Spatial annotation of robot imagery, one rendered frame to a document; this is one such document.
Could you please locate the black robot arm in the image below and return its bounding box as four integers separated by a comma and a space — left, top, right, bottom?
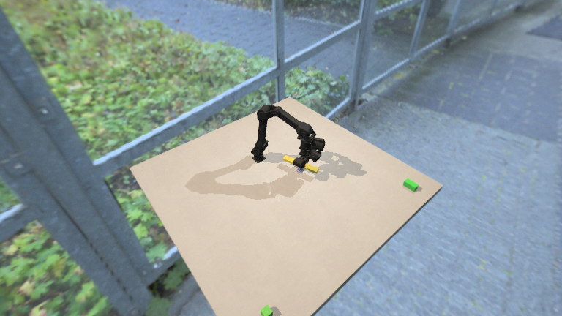
251, 105, 325, 163

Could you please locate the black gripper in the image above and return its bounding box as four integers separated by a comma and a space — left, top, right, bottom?
293, 146, 312, 168

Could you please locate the yellow bar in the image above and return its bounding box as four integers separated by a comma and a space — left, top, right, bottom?
283, 155, 319, 173

